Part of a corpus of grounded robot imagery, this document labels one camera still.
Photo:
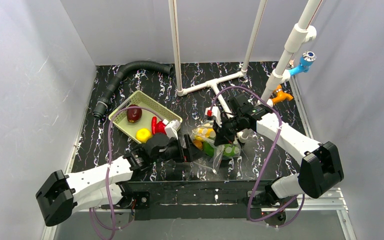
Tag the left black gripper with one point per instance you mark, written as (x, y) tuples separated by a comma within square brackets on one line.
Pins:
[(185, 151)]

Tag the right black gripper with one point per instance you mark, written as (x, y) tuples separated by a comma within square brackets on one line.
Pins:
[(224, 126)]

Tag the orange fake fruit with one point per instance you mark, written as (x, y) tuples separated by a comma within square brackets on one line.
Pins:
[(198, 144)]

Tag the clear polka dot zip bag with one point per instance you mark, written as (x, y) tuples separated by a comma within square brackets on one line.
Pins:
[(215, 161)]

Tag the red fake apple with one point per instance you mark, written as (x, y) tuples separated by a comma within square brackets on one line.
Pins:
[(159, 127)]

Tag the yellow fake bell pepper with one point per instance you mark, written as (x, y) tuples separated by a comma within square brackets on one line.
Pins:
[(143, 135)]

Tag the pale green plastic basket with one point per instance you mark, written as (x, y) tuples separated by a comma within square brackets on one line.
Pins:
[(140, 99)]

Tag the purple fake sweet potato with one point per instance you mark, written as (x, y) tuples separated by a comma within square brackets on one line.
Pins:
[(134, 114)]

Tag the red fake chili pepper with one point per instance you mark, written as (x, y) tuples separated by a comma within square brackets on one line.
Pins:
[(154, 121)]

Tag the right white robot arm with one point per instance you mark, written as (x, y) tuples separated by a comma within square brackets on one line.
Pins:
[(320, 163)]

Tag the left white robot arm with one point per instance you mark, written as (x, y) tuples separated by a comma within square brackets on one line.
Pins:
[(62, 194)]

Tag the yellow fake banana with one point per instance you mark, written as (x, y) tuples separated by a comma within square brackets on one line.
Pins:
[(204, 134)]

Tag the green fake vegetable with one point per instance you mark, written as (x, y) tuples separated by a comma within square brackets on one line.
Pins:
[(229, 150)]

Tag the orange plastic faucet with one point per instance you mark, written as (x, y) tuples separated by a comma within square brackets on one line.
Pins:
[(280, 95)]

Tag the blue plastic faucet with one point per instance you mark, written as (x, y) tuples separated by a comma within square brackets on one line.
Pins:
[(305, 62)]

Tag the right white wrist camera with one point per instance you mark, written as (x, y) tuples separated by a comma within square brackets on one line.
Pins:
[(213, 113)]

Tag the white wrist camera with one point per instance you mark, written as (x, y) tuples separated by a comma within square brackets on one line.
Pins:
[(213, 113), (171, 128)]

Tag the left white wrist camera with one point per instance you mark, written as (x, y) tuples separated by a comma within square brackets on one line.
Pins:
[(171, 128)]

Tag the white PVC pipe frame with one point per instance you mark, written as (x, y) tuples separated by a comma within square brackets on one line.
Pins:
[(214, 37)]

